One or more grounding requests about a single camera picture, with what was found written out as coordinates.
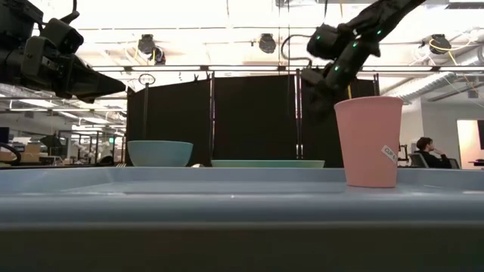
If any black ceiling camera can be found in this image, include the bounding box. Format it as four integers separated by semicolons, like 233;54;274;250
430;33;452;56
258;32;278;54
137;33;157;55

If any person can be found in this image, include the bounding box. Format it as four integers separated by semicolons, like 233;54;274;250
414;136;453;169

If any office chair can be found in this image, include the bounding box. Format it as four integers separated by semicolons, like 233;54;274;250
407;152;461;170

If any distant black workstation frame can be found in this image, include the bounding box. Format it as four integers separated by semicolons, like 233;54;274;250
56;130;126;165

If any teal plate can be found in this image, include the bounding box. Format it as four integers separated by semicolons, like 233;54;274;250
210;159;326;168

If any black camera cable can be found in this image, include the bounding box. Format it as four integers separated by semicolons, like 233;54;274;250
280;33;315;62
60;0;81;24

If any pink cup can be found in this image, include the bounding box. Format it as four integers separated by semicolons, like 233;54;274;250
334;95;405;189

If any black curtain partition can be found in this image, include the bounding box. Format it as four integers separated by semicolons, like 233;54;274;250
125;73;380;168

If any black loop-topped stand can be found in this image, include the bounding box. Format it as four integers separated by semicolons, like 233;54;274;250
138;73;157;141

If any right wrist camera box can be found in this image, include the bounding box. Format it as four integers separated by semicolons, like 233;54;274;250
300;67;326;88

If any red black ceiling device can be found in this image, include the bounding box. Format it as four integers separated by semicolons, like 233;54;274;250
150;45;167;66

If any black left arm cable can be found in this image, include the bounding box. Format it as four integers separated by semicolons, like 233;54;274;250
0;142;23;166

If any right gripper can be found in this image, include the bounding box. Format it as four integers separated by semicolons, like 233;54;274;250
304;23;381;125

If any blue bowl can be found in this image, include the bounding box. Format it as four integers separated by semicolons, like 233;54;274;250
127;140;194;168

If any black left camera cable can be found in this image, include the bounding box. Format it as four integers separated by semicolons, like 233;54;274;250
60;0;81;24

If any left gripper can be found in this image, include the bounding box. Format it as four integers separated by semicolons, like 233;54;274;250
0;17;127;104

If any black right camera cable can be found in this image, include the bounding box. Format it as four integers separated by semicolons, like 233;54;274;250
280;33;315;62

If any blue plastic tray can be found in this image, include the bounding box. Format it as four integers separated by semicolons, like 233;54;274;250
0;166;484;272

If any long ceiling light bar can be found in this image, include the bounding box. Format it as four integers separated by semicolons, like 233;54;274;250
90;64;484;73

